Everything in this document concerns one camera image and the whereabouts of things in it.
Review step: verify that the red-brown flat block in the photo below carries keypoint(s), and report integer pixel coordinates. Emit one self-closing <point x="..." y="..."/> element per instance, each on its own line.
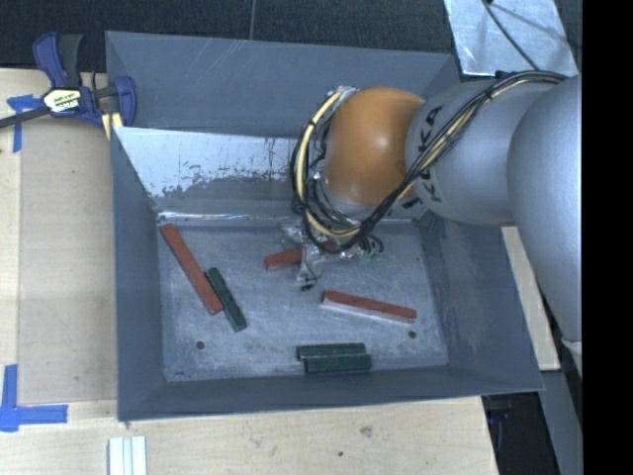
<point x="282" y="259"/>
<point x="368" y="306"/>
<point x="190" y="267"/>

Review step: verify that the grey metal bin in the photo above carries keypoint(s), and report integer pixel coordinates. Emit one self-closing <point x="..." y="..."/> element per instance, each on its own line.
<point x="277" y="314"/>

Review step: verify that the dark green flat block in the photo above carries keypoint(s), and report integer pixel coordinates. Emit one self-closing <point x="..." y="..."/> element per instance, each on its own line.
<point x="226" y="299"/>
<point x="329" y="349"/>
<point x="338" y="364"/>

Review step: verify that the pale wood flat board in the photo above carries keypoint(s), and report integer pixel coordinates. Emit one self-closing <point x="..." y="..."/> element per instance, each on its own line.
<point x="64" y="265"/>

